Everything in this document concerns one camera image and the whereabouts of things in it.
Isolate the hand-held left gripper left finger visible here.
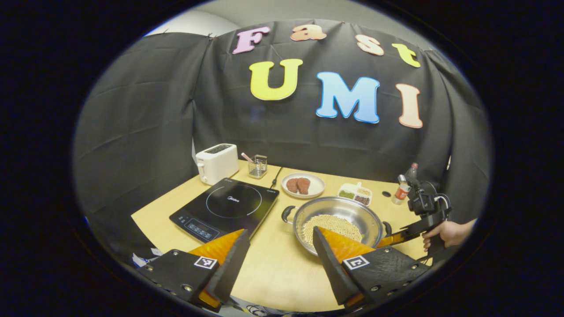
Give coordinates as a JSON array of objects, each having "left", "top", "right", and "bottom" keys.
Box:
[{"left": 134, "top": 229, "right": 252, "bottom": 313}]

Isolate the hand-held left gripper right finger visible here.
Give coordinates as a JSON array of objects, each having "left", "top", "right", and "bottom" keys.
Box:
[{"left": 312, "top": 227, "right": 434, "bottom": 311}]

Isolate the black induction cooktop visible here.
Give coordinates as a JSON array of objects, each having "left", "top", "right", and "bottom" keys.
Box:
[{"left": 169, "top": 177, "right": 280, "bottom": 243}]

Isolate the stainless steel pot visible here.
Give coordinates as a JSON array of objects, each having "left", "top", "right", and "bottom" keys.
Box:
[{"left": 282, "top": 196, "right": 393, "bottom": 256}]

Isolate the plastic bottle red label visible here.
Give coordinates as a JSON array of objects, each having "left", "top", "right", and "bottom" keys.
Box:
[{"left": 392, "top": 163, "right": 419, "bottom": 206}]

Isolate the pile of soybeans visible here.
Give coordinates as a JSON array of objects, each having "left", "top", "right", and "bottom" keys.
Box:
[{"left": 302, "top": 214, "right": 364, "bottom": 246}]

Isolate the white divided bean dish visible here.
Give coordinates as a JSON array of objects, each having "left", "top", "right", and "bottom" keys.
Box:
[{"left": 337, "top": 182, "right": 373, "bottom": 207}]

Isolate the white round plate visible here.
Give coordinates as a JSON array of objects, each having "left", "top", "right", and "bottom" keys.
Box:
[{"left": 281, "top": 172, "right": 326, "bottom": 199}]

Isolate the white paper scrap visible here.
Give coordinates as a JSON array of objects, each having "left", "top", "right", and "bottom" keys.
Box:
[{"left": 131, "top": 248, "right": 164, "bottom": 268}]

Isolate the white toaster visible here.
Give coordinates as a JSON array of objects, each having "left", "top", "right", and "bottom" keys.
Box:
[{"left": 195, "top": 144, "right": 240, "bottom": 186}]

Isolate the black backdrop cloth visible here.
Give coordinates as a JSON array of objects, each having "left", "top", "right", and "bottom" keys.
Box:
[{"left": 73, "top": 18, "right": 492, "bottom": 265}]

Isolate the metal wire holder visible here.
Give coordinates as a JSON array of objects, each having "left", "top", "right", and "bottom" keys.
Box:
[{"left": 248, "top": 155, "right": 268, "bottom": 179}]

